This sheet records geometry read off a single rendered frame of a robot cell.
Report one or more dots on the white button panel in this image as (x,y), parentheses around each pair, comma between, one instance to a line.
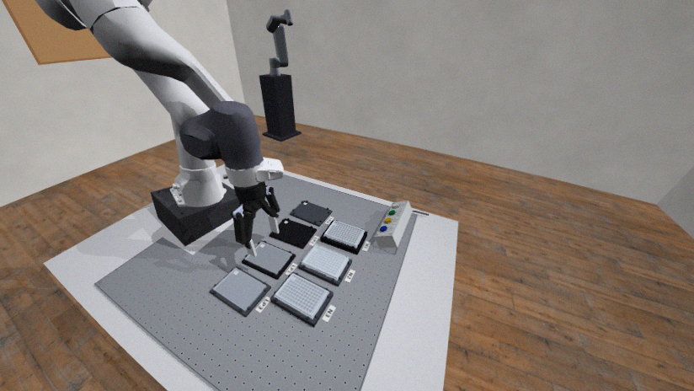
(391,230)

